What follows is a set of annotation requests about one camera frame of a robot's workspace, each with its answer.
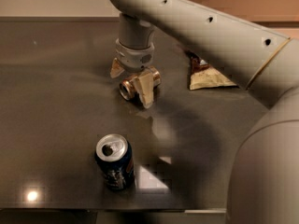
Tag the blue soda can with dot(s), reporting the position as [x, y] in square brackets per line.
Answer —
[114, 155]

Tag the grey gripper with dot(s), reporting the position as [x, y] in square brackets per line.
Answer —
[133, 58]

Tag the chip bag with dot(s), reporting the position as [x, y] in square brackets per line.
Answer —
[203, 75]

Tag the orange soda can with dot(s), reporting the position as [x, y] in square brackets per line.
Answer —
[127, 86]

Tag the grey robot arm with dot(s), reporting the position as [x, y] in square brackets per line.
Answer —
[264, 183]

